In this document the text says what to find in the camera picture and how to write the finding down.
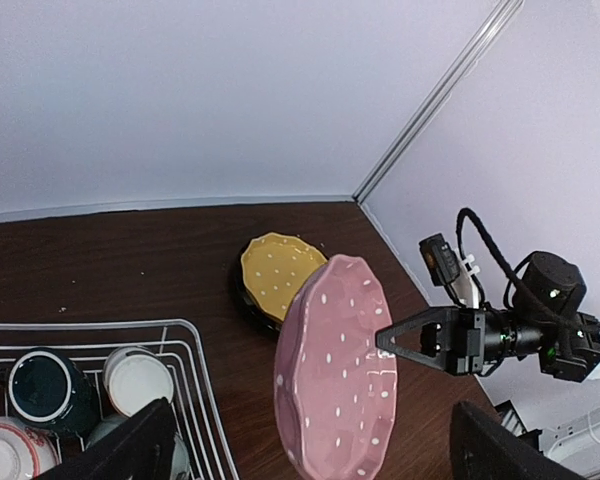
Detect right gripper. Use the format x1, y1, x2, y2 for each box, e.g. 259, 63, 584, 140
375, 306, 485, 376

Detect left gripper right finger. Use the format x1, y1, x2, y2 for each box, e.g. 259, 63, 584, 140
449, 401, 581, 480

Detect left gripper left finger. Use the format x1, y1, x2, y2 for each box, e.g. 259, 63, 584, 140
39, 398, 176, 480

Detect dark pink polka dot plate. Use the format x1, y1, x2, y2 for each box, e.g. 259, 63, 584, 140
273, 254, 398, 479

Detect yellow polka dot plate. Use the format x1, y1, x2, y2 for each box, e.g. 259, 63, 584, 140
240, 232, 327, 325

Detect black rimmed cream plate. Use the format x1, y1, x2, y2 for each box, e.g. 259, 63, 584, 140
228, 244, 281, 342

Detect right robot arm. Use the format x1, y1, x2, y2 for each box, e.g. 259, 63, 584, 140
375, 248, 600, 383

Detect light blue bowl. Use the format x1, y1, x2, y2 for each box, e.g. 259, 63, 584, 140
85, 414, 191, 480

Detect white and brown cup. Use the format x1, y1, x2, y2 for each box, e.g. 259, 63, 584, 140
103, 346, 175, 417

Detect dark green mug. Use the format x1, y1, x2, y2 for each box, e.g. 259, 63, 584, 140
6, 347, 100, 437

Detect white bowl red pattern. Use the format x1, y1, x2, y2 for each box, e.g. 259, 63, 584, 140
0, 416, 61, 480

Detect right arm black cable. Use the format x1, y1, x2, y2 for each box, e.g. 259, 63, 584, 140
454, 206, 600, 351

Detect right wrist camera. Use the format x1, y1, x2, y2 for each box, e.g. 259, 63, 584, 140
419, 233, 485, 309

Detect white wire dish rack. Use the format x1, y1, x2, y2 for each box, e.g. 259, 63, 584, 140
0, 319, 239, 479

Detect right aluminium frame post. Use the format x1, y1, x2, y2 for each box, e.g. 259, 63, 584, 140
352, 0, 524, 205

